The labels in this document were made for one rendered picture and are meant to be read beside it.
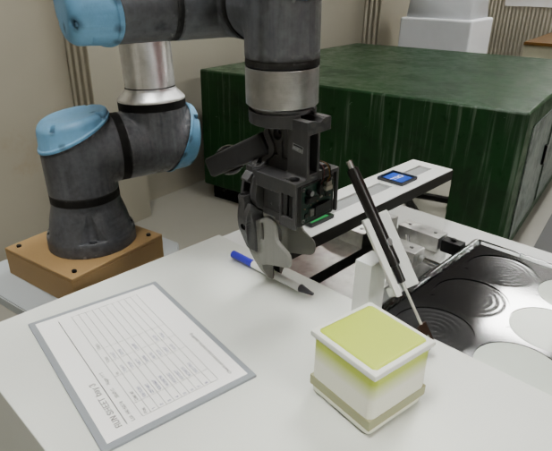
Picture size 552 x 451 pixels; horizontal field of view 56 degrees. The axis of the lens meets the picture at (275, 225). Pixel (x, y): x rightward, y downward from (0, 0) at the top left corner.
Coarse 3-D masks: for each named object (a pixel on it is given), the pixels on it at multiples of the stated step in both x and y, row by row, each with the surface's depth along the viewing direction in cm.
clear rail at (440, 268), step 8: (464, 248) 87; (472, 248) 88; (456, 256) 85; (440, 264) 82; (448, 264) 83; (432, 272) 80; (440, 272) 81; (424, 280) 78; (408, 288) 75; (416, 288) 76; (400, 296) 73; (384, 304) 71; (392, 304) 72
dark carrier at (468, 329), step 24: (456, 264) 83; (480, 264) 83; (504, 264) 83; (528, 264) 83; (432, 288) 76; (456, 288) 76; (480, 288) 76; (504, 288) 76; (528, 288) 76; (408, 312) 70; (432, 312) 70; (456, 312) 70; (480, 312) 71; (504, 312) 71; (456, 336) 66; (480, 336) 66; (504, 336) 66
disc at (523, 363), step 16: (480, 352) 63; (496, 352) 63; (512, 352) 63; (528, 352) 63; (496, 368) 60; (512, 368) 60; (528, 368) 60; (544, 368) 60; (528, 384) 58; (544, 384) 58
